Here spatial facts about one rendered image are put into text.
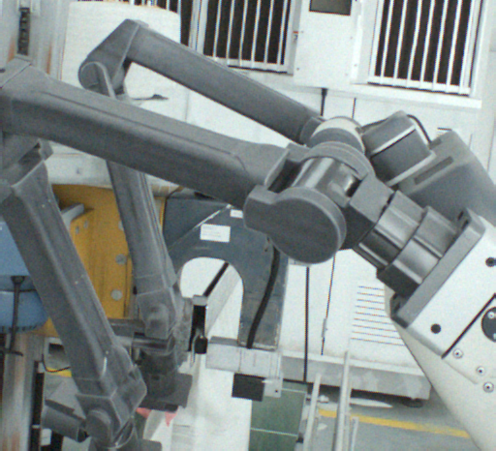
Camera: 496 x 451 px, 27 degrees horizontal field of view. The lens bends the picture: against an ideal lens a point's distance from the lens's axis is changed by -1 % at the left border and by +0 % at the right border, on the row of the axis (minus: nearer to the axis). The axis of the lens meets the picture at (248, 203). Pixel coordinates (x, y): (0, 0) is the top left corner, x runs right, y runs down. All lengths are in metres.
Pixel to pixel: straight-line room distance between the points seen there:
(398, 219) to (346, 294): 3.82
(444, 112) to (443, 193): 3.54
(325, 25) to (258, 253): 2.27
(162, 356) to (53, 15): 0.75
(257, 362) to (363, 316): 2.81
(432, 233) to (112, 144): 0.33
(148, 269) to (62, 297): 0.40
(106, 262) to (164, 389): 0.40
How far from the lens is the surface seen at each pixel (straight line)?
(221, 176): 1.00
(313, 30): 4.13
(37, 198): 1.18
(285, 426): 3.50
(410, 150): 1.25
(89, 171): 1.85
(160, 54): 1.58
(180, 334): 2.04
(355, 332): 4.81
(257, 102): 1.56
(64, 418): 1.41
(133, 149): 1.04
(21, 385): 2.20
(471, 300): 0.96
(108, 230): 2.00
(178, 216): 1.96
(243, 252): 1.95
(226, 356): 2.01
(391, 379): 4.92
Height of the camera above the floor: 1.68
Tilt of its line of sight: 10 degrees down
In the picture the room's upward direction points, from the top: 7 degrees clockwise
